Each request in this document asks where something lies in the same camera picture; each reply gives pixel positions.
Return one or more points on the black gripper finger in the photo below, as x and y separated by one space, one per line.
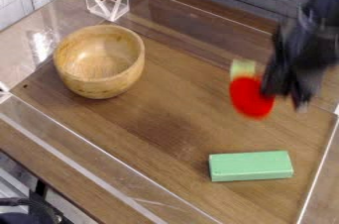
304 86
276 79

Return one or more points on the red plush strawberry toy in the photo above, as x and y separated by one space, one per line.
247 99

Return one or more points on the clear acrylic corner bracket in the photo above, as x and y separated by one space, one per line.
108 9

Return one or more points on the green rectangular block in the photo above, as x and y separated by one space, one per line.
249 166

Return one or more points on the black table clamp mount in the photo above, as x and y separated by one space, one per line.
44 211

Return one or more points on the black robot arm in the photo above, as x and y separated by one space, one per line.
306 50

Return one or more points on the wooden bowl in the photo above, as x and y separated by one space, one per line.
99 60

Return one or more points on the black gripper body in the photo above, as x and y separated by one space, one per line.
306 42

